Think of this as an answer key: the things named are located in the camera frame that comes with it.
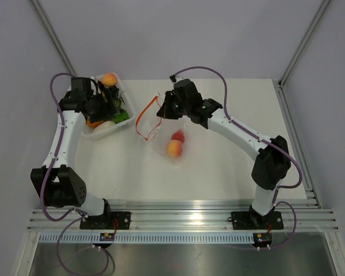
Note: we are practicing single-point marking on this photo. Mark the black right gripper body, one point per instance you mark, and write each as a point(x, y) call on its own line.
point(174, 108)

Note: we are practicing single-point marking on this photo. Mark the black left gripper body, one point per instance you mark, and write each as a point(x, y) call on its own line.
point(101, 109)

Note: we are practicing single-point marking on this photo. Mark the red bell pepper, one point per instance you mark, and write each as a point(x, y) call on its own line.
point(178, 135)

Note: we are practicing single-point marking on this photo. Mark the clear zip bag orange zipper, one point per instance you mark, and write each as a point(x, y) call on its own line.
point(157, 131)

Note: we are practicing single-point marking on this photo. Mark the peach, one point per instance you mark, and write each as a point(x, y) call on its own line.
point(109, 79)
point(174, 148)

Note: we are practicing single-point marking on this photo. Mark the orange spiky pineapple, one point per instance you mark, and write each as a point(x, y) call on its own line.
point(93, 125)

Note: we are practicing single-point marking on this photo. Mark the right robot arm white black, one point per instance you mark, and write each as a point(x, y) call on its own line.
point(270, 155)

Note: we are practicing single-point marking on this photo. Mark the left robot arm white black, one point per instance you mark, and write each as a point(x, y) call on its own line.
point(60, 189)

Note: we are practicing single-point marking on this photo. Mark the dark grape bunch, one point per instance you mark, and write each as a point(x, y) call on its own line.
point(113, 92)

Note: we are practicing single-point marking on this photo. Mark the green lime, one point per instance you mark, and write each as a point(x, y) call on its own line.
point(121, 116)

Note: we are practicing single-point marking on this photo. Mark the white perforated plastic basket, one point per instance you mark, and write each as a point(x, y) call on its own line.
point(125, 101)

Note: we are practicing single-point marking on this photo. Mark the peach at basket back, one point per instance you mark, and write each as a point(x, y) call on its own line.
point(109, 79)

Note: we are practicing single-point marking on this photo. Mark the left controller board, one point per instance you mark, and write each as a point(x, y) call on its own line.
point(107, 237)

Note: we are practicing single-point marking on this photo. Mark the controller board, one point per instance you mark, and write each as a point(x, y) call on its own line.
point(262, 240)
point(107, 237)

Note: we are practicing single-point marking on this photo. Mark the right controller board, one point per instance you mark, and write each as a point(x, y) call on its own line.
point(262, 240)

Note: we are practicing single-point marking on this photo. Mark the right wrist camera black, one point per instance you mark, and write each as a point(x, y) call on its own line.
point(173, 78)

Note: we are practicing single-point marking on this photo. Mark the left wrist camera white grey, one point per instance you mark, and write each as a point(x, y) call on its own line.
point(81, 84)

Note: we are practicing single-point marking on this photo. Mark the left corner aluminium post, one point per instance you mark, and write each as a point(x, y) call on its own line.
point(50, 31)

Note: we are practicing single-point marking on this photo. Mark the corner aluminium post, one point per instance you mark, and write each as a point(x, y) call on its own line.
point(50, 31)
point(305, 40)

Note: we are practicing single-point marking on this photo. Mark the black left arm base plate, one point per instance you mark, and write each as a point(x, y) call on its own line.
point(118, 220)

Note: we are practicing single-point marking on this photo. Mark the aluminium rail at table edge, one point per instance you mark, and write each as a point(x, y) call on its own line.
point(212, 216)

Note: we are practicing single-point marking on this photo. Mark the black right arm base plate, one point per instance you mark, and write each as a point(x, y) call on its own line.
point(245, 220)

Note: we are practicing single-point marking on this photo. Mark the white slotted cable duct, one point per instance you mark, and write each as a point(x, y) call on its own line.
point(150, 238)

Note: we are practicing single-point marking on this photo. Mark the right corner aluminium post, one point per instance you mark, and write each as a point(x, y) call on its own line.
point(305, 40)

